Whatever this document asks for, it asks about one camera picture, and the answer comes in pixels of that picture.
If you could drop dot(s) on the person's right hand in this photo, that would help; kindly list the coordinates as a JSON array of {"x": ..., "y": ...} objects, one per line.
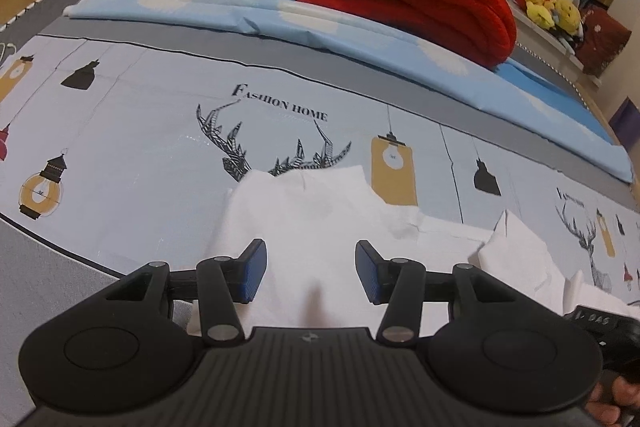
[{"x": 622, "y": 402}]

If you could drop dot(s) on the printed bed sheet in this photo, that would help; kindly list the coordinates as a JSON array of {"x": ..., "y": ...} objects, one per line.
[{"x": 150, "y": 117}]

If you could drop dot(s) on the white ledge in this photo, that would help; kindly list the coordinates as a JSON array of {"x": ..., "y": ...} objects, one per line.
[{"x": 550, "y": 47}]

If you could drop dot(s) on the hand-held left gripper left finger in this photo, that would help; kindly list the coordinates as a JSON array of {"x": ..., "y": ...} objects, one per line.
[{"x": 253, "y": 269}]

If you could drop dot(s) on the light blue cloud-print sheet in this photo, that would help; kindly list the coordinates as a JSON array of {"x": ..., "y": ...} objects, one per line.
[{"x": 350, "y": 42}]

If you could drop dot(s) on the dark red patterned bag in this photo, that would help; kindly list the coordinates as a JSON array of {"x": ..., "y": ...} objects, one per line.
[{"x": 602, "y": 39}]

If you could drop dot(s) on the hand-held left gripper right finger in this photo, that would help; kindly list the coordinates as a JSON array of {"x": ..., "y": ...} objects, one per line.
[{"x": 367, "y": 272}]

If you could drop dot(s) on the white small garment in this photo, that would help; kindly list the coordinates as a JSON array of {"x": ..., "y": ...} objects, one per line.
[{"x": 310, "y": 217}]

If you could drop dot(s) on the purple box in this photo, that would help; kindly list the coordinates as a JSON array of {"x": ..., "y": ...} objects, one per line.
[{"x": 627, "y": 122}]

